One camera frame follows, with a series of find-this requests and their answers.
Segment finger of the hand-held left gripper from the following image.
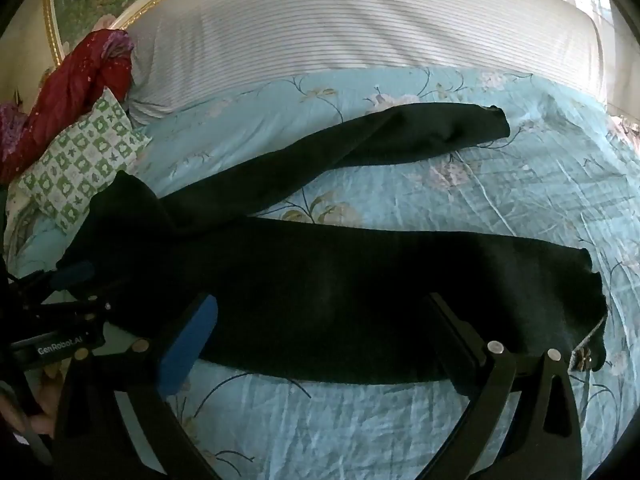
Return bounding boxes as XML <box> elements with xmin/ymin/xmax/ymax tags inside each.
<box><xmin>29</xmin><ymin>299</ymin><xmax>114</xmax><ymax>326</ymax></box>
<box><xmin>14</xmin><ymin>259</ymin><xmax>97</xmax><ymax>299</ymax></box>

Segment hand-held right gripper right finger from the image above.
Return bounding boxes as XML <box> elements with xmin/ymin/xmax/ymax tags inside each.
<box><xmin>425</xmin><ymin>291</ymin><xmax>584</xmax><ymax>480</ymax></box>

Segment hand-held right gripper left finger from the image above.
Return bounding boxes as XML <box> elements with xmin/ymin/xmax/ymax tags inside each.
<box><xmin>52</xmin><ymin>294</ymin><xmax>221</xmax><ymax>480</ymax></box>

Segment black pants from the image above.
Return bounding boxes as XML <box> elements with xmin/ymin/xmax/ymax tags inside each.
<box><xmin>57</xmin><ymin>102</ymin><xmax>609</xmax><ymax>386</ymax></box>

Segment person's left hand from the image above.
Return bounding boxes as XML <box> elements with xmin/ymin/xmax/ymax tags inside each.
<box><xmin>0</xmin><ymin>367</ymin><xmax>66</xmax><ymax>441</ymax></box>

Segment green patterned pillow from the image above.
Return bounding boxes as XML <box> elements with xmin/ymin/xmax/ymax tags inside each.
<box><xmin>17</xmin><ymin>86</ymin><xmax>152</xmax><ymax>234</ymax></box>

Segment blue floral bedsheet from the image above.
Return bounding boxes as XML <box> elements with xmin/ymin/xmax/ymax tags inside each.
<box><xmin>5</xmin><ymin>66</ymin><xmax>640</xmax><ymax>480</ymax></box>

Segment red garment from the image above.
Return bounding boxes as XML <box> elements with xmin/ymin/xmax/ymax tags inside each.
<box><xmin>0</xmin><ymin>29</ymin><xmax>136</xmax><ymax>183</ymax></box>

